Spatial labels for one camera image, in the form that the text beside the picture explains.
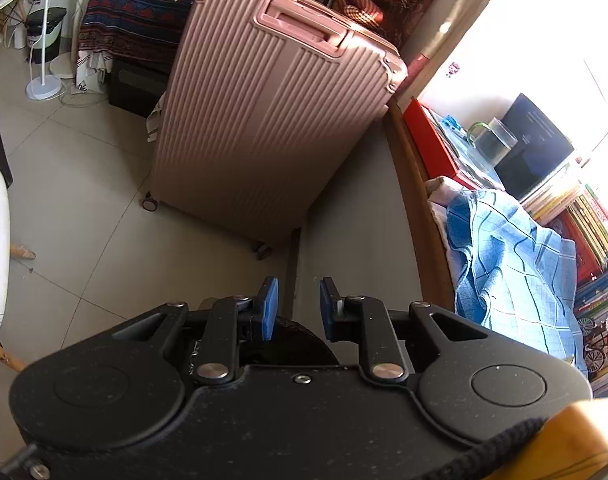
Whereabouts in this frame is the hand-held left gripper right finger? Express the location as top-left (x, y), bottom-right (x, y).
top-left (319, 276), bottom-right (489, 387)

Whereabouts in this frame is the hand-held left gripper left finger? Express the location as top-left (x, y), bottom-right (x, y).
top-left (109, 276), bottom-right (281, 387)

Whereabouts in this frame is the row of pale books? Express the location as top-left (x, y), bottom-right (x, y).
top-left (521, 162), bottom-right (587, 226)

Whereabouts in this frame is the row of colourful books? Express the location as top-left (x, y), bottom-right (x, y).
top-left (574, 260), bottom-right (608, 401)

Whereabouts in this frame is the person's left hand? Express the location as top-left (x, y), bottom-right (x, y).
top-left (494, 397), bottom-right (608, 480)

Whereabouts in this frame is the wooden ledge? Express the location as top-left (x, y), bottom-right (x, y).
top-left (384, 95), bottom-right (457, 313)

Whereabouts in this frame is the pale pink mat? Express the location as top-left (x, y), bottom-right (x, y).
top-left (426, 176), bottom-right (467, 261)

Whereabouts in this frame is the pink ribbed suitcase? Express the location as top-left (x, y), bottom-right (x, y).
top-left (143, 0), bottom-right (409, 261)

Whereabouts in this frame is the blue checked cloth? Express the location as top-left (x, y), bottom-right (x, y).
top-left (444, 187), bottom-right (592, 376)

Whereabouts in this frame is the red flat box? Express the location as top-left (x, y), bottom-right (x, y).
top-left (403, 99), bottom-right (479, 191)

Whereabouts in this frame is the blue booklet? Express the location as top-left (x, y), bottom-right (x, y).
top-left (431, 110), bottom-right (504, 187)

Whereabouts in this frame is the red crate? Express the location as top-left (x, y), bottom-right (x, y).
top-left (548, 210), bottom-right (604, 281)

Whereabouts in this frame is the black box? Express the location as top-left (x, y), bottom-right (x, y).
top-left (108, 56), bottom-right (172, 118)

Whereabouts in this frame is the dark blue book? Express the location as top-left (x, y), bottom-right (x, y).
top-left (494, 92), bottom-right (577, 201)

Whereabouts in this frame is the bicycle model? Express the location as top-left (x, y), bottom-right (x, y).
top-left (581, 316), bottom-right (608, 373)

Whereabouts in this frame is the white folded item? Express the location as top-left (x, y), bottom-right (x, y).
top-left (76, 50), bottom-right (111, 93)

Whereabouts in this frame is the brown plaid cloth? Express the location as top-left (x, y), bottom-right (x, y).
top-left (329, 0), bottom-right (419, 46)

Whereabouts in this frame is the white floor lamp stand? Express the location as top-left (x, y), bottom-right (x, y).
top-left (25, 0), bottom-right (66, 101)

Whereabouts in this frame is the patterned bed blanket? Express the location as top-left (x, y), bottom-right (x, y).
top-left (76, 0), bottom-right (265, 68)

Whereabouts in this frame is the black pedal bin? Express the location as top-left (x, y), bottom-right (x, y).
top-left (25, 6), bottom-right (68, 61)

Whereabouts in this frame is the glass mug with green handle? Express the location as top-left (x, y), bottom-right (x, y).
top-left (466, 117), bottom-right (517, 166)

